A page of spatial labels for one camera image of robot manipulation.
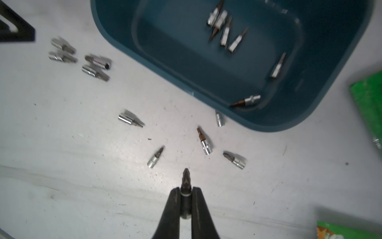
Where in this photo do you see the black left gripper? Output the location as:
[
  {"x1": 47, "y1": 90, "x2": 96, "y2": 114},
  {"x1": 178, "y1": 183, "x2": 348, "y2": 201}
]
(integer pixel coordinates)
[{"x1": 1, "y1": 1, "x2": 36, "y2": 42}]

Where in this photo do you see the dark teal plastic storage box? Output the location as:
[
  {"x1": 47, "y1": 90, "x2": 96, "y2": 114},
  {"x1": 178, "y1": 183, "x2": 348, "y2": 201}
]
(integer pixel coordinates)
[{"x1": 91, "y1": 1, "x2": 375, "y2": 132}]

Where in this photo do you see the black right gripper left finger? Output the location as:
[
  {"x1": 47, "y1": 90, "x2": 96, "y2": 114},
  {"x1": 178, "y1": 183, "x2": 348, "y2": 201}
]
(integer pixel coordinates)
[{"x1": 152, "y1": 187, "x2": 181, "y2": 239}]

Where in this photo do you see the green Chuba cassava chips bag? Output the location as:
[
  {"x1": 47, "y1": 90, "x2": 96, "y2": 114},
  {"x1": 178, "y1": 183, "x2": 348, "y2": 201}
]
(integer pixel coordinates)
[{"x1": 349, "y1": 71, "x2": 382, "y2": 154}]

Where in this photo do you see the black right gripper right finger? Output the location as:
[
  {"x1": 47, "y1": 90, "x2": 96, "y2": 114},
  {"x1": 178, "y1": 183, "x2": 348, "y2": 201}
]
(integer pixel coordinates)
[{"x1": 192, "y1": 187, "x2": 220, "y2": 239}]

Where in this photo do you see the small green snack packet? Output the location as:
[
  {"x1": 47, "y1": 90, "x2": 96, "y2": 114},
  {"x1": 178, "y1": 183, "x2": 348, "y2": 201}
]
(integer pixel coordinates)
[{"x1": 316, "y1": 221, "x2": 382, "y2": 239}]

